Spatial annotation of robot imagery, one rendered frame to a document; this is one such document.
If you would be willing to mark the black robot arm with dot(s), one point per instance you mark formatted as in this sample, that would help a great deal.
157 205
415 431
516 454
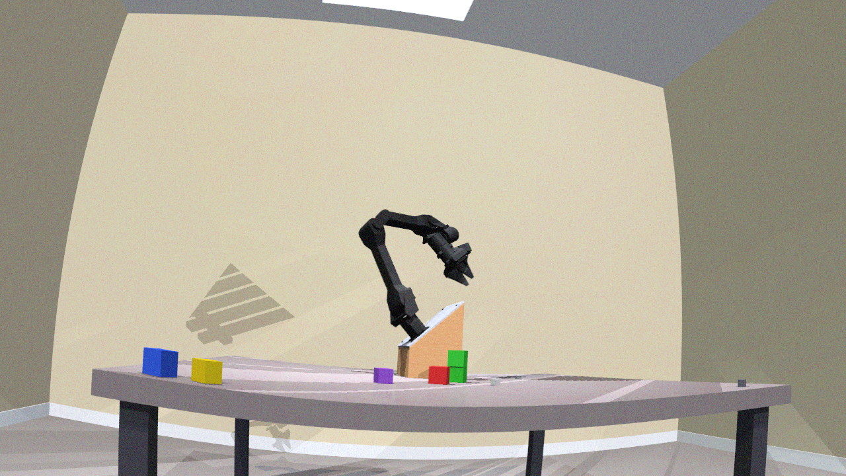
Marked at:
401 300

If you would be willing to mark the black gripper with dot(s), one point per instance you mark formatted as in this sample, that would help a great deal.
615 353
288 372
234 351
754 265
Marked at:
455 263

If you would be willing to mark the purple cube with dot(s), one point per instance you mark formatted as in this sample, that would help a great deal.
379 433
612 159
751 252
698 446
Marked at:
383 375

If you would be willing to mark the blue block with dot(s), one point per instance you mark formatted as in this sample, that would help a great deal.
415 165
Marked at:
159 362

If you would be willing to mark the red block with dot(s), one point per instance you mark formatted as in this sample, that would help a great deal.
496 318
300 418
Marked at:
439 375

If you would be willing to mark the green block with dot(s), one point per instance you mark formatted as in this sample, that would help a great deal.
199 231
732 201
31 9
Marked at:
457 358
458 374

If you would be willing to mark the yellow block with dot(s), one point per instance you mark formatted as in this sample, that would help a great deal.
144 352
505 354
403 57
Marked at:
206 371

